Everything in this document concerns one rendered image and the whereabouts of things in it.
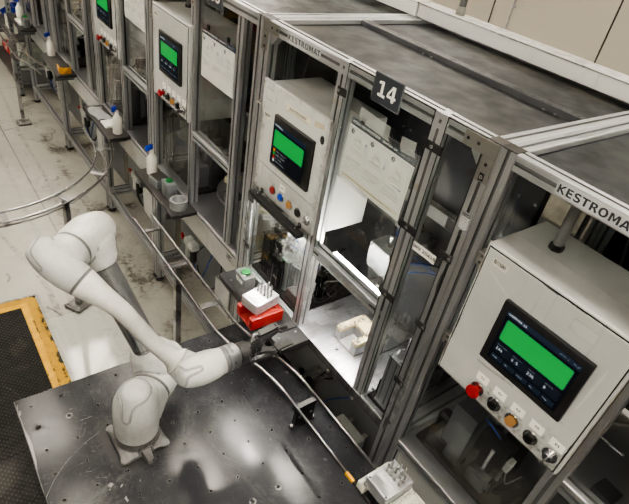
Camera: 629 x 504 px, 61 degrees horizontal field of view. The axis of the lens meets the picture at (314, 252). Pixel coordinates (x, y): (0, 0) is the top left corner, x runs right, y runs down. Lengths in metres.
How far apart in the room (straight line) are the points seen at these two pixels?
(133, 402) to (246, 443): 0.48
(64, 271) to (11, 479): 1.48
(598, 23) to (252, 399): 4.17
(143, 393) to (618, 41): 4.45
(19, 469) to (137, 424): 1.11
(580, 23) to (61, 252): 4.57
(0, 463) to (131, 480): 1.08
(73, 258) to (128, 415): 0.58
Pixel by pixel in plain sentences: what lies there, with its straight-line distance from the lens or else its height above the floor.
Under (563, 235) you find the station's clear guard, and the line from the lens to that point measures 1.35.
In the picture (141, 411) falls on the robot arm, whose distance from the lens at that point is 1.98.
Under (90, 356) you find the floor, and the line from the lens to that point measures 3.42.
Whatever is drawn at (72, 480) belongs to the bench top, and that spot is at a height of 0.68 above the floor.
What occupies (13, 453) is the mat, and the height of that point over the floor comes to 0.01.
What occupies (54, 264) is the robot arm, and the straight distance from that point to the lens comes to 1.75.
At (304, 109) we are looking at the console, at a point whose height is 1.81.
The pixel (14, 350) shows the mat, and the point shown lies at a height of 0.01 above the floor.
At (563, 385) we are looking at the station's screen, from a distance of 1.42.
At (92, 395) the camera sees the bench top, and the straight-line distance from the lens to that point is 2.35.
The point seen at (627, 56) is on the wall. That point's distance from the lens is 5.16.
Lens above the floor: 2.49
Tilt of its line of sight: 35 degrees down
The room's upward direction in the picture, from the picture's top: 11 degrees clockwise
